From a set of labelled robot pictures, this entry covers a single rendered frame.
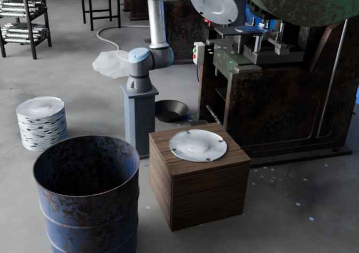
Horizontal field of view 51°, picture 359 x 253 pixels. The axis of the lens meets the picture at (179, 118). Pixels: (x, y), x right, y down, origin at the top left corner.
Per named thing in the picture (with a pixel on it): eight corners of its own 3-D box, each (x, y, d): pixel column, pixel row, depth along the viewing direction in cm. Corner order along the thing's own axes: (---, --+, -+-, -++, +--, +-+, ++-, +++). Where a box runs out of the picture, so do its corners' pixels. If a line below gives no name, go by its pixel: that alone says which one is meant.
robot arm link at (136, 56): (125, 70, 219) (124, 48, 213) (146, 66, 226) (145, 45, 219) (133, 78, 211) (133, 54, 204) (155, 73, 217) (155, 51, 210)
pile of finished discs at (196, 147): (181, 167, 172) (181, 166, 172) (161, 135, 196) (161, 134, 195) (236, 156, 182) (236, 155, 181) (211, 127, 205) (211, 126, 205)
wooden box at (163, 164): (171, 231, 184) (173, 175, 167) (148, 184, 215) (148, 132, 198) (242, 213, 197) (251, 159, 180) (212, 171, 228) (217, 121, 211)
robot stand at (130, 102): (130, 161, 234) (127, 96, 212) (122, 145, 249) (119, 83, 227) (158, 156, 240) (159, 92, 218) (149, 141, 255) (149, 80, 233)
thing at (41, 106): (26, 123, 223) (26, 121, 222) (9, 104, 242) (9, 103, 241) (72, 109, 239) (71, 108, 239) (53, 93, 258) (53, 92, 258)
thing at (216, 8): (248, 14, 197) (248, 13, 197) (208, -25, 187) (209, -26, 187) (217, 30, 222) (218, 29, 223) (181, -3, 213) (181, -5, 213)
